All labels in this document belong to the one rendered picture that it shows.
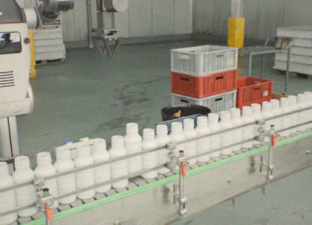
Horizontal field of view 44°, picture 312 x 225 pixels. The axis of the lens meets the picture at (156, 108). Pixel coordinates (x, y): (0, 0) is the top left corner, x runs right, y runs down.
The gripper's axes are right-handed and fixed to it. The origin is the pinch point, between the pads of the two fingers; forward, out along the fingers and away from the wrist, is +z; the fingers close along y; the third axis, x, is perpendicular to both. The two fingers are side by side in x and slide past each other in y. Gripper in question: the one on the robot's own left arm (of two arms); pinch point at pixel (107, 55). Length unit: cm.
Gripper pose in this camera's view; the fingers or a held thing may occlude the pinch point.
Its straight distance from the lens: 133.4
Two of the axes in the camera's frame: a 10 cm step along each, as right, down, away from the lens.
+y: -5.6, -2.1, 8.0
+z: 0.1, 9.7, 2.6
